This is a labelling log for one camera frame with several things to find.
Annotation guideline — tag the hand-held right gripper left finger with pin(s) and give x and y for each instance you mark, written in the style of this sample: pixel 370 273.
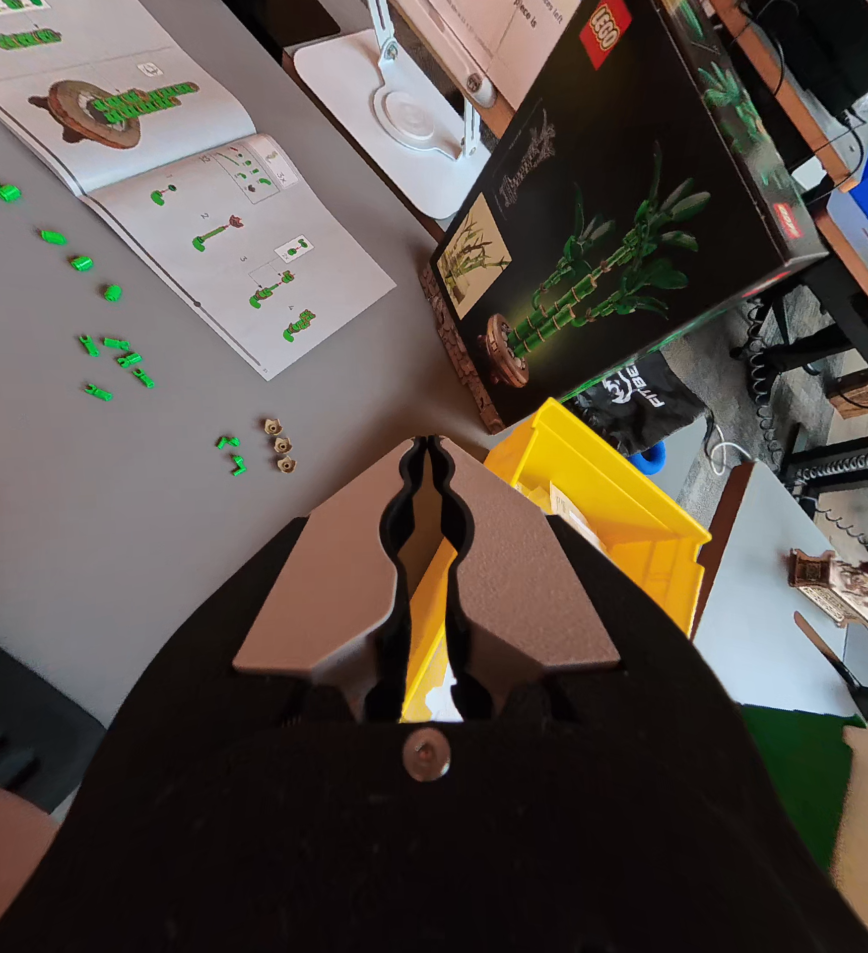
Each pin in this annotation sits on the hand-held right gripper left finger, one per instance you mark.
pixel 329 595

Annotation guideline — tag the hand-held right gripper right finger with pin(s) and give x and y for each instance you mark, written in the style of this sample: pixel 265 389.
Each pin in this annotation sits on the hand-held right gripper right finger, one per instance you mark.
pixel 530 595

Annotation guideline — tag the pile of white paper bags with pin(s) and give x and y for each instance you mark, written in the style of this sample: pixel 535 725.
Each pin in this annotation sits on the pile of white paper bags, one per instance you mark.
pixel 568 514

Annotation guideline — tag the yellow plastic bin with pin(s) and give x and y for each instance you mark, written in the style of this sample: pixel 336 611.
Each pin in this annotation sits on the yellow plastic bin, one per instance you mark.
pixel 649 558

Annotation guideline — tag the carved wooden model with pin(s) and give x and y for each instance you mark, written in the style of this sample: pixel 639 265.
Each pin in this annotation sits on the carved wooden model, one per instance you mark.
pixel 813 581

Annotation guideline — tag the open instruction booklet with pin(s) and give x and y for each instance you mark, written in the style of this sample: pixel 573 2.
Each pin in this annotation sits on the open instruction booklet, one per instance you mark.
pixel 329 290

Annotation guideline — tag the green plastic bin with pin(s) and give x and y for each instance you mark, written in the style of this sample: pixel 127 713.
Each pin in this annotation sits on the green plastic bin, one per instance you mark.
pixel 791 782

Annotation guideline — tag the black perforated chair armrest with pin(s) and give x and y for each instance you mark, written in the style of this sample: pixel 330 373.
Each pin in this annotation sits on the black perforated chair armrest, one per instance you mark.
pixel 2 715

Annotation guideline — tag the black bamboo-print cardboard box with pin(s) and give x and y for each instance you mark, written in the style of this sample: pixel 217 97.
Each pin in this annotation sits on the black bamboo-print cardboard box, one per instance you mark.
pixel 627 186

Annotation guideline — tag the wooden board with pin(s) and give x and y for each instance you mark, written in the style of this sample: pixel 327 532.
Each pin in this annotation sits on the wooden board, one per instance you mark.
pixel 499 115

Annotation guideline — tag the white document stand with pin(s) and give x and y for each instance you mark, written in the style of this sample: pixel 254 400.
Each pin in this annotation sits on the white document stand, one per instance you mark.
pixel 344 89

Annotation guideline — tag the printed instruction sheet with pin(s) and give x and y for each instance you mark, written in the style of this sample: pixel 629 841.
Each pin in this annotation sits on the printed instruction sheet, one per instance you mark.
pixel 508 37

